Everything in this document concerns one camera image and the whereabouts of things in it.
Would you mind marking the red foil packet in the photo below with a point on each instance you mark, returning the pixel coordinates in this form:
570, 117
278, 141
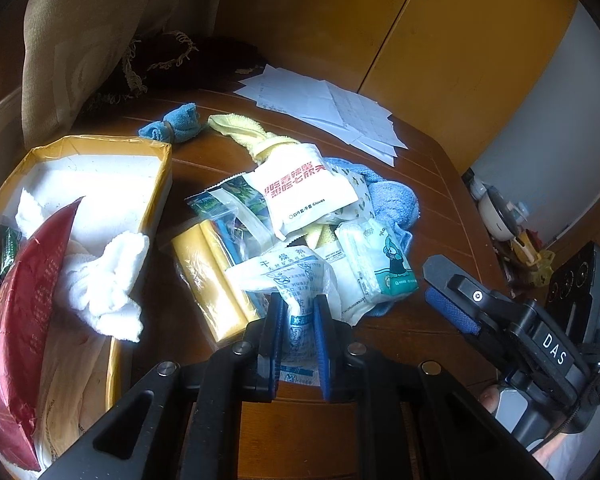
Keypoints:
25, 320

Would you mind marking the lemon print tissue pack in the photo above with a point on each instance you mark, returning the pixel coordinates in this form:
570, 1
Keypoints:
361, 195

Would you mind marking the green white medicine packet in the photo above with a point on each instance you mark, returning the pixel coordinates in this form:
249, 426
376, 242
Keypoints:
0, 250

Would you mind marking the clear packet green print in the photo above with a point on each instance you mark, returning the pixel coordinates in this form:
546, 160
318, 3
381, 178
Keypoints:
230, 200

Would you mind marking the yellow bag roll pack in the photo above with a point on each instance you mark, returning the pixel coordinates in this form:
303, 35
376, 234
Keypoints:
215, 280

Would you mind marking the white pot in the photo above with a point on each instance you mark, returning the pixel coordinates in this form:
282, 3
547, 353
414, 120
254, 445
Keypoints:
497, 212

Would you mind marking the green cartoon tissue pack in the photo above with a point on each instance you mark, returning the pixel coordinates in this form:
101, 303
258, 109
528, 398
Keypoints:
380, 260

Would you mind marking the beige curtain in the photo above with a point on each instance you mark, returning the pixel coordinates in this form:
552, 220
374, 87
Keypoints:
80, 35

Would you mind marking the white towel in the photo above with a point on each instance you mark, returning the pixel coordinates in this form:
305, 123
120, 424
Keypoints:
110, 285

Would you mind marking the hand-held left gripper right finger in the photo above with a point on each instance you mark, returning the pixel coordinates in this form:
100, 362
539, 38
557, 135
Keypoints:
322, 350

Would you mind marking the person's right hand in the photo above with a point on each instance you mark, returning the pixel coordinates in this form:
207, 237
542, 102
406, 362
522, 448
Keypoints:
492, 400

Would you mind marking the small rolled blue cloth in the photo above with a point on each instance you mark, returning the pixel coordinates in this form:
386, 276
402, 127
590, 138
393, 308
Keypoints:
172, 122

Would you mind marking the stack of white papers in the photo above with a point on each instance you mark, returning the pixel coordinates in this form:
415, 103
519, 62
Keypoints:
330, 105

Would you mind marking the white desiccant packet blue print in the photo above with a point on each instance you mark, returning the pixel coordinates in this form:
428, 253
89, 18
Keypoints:
300, 280

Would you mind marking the yellow toy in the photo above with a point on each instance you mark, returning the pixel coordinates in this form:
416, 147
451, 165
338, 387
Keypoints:
530, 257

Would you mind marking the dark fringed cloth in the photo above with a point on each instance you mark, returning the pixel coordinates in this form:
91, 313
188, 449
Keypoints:
205, 60

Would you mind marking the pale yellow cloth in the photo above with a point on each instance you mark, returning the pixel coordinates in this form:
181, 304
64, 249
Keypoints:
240, 130

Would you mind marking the small white glove packet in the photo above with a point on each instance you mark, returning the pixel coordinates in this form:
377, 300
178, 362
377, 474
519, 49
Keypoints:
305, 190

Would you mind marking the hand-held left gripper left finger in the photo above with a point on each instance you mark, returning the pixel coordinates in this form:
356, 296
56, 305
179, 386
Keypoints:
275, 340

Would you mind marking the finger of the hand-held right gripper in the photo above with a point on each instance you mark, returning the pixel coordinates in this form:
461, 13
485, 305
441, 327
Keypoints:
452, 310
460, 282

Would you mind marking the yellow cardboard box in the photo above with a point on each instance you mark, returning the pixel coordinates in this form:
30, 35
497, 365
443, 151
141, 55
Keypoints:
105, 180

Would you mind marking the yellow wooden cabinet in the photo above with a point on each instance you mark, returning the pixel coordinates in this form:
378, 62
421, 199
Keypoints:
455, 60

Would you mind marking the blue towel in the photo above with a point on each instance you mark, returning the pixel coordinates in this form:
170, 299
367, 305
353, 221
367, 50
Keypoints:
392, 200

